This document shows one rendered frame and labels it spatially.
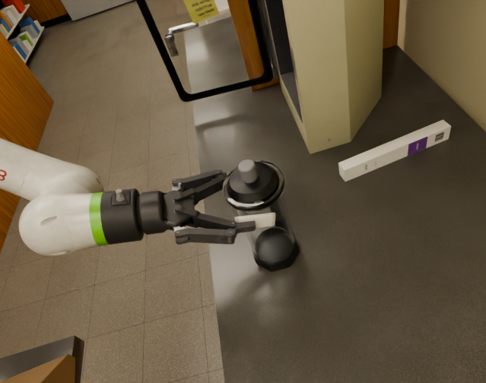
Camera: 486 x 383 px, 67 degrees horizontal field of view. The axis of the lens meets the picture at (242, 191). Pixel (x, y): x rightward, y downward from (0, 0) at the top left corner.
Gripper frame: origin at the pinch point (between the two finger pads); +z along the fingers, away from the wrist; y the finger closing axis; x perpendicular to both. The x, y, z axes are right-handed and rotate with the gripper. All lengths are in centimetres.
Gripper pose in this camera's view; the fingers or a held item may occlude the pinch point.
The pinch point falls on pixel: (255, 200)
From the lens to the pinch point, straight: 67.0
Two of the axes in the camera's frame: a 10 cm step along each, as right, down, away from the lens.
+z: 9.9, -1.2, 1.2
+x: -0.1, 6.9, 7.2
